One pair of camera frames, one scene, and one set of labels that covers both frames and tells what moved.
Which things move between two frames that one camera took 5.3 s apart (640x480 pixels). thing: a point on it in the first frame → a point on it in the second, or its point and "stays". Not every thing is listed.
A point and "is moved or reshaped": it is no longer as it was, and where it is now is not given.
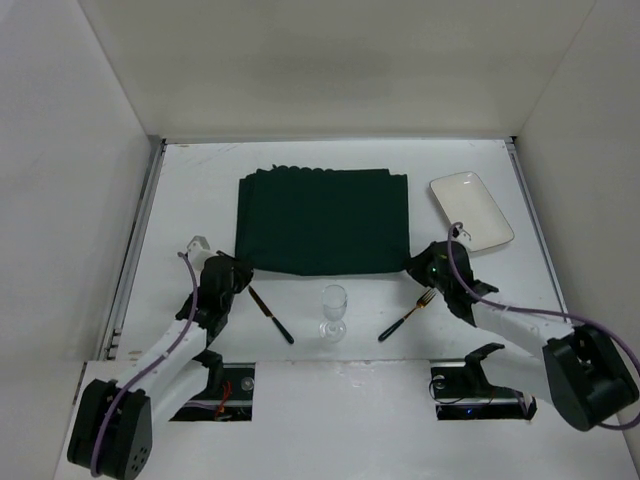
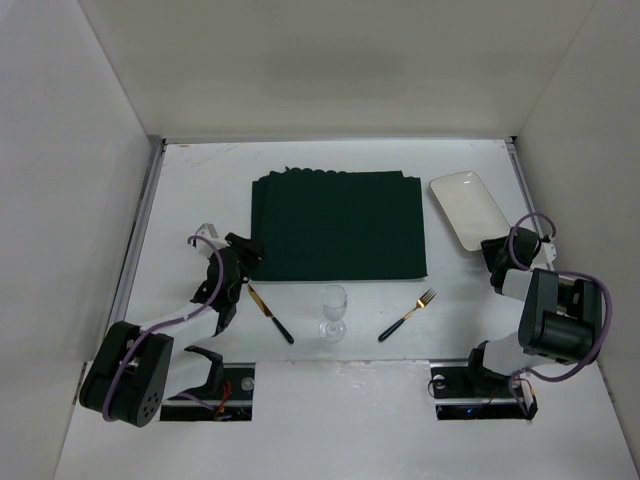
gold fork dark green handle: [423, 301] stays
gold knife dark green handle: [269, 314] stays
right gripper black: [417, 267] → [498, 255]
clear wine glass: [333, 330] stays
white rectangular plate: [464, 198] stays
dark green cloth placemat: [311, 221] is moved or reshaped
